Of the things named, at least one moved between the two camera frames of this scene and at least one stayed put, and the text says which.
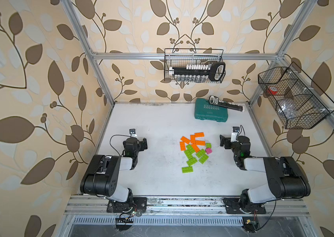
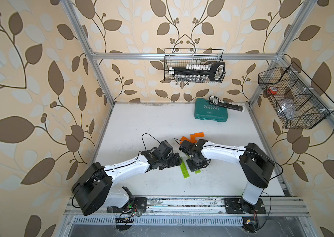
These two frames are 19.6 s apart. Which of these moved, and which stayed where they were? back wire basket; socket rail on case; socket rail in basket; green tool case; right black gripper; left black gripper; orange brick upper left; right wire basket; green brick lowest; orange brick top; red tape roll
Moved: right black gripper; green brick lowest; left black gripper
Stayed: red tape roll; green tool case; orange brick top; socket rail on case; right wire basket; orange brick upper left; back wire basket; socket rail in basket
